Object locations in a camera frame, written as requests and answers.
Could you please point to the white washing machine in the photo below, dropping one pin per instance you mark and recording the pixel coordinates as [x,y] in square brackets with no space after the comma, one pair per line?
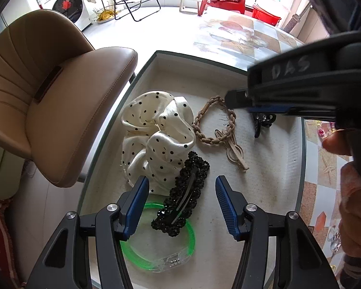
[67,4]

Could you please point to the tan leather chair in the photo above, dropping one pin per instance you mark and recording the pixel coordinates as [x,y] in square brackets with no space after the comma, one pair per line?
[63,96]

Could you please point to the beige hair clip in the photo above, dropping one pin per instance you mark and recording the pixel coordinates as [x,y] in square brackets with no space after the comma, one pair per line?
[235,153]

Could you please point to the grey cardboard box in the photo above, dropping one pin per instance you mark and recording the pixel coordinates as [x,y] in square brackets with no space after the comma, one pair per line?
[258,171]

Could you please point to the checkered printed tablecloth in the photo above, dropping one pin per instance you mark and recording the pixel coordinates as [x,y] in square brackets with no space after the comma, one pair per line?
[228,36]

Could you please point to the person's right forearm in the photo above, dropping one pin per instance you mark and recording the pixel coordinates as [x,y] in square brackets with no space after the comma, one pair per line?
[358,272]

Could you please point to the cream cushion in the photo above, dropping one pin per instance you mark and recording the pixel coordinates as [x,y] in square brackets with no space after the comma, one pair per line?
[3,174]

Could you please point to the white cabinet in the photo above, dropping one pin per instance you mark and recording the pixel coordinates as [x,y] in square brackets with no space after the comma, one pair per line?
[314,27]

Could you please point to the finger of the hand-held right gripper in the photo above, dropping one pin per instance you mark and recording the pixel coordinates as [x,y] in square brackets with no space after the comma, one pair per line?
[270,110]
[319,116]

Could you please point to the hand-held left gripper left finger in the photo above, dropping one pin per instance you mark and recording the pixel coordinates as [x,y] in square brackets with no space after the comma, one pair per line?
[135,207]

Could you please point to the silver hair clip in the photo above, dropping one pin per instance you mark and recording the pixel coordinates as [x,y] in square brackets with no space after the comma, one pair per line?
[335,242]

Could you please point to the white polka dot scrunchie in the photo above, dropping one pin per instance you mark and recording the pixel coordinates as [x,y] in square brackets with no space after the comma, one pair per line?
[156,144]

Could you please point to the person's right hand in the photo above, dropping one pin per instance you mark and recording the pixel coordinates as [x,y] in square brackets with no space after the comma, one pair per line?
[337,143]

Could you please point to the black beaded hair clip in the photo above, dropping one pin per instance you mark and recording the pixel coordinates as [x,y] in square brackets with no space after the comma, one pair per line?
[180,204]

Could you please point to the red bucket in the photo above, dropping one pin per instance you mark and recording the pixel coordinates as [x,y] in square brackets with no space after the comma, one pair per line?
[264,15]

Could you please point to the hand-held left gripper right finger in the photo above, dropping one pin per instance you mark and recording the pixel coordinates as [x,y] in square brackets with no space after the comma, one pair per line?
[227,207]

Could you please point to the red patterned cloth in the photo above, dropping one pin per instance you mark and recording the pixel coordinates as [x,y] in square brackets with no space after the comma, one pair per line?
[0,246]

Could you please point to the small black claw clip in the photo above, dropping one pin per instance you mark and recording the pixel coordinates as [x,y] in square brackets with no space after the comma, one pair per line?
[257,129]

